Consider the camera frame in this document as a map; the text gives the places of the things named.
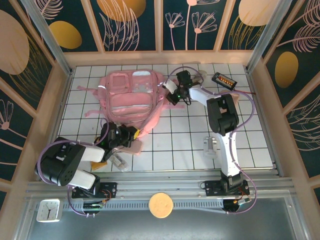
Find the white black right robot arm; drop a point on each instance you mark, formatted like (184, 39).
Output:
(225, 160)

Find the aluminium frame post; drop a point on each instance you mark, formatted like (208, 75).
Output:
(267, 37)
(48, 37)

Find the pink pencil case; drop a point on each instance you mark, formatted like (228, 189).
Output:
(138, 148)

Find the black charger box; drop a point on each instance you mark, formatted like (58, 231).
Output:
(224, 80)

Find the white alarm clock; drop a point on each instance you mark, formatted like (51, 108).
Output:
(49, 210)

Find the aluminium mounting rail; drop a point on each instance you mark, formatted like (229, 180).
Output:
(160, 186)

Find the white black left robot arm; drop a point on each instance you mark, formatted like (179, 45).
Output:
(92, 153)

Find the pink school backpack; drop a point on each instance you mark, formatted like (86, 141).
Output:
(130, 102)

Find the round yellow sponge disc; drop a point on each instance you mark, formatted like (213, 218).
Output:
(160, 205)

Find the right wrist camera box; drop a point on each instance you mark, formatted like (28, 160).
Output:
(170, 86)

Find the mustard yellow wallet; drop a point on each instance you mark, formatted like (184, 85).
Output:
(98, 165)

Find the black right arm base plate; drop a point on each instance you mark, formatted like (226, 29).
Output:
(212, 187)

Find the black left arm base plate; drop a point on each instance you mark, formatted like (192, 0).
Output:
(110, 188)

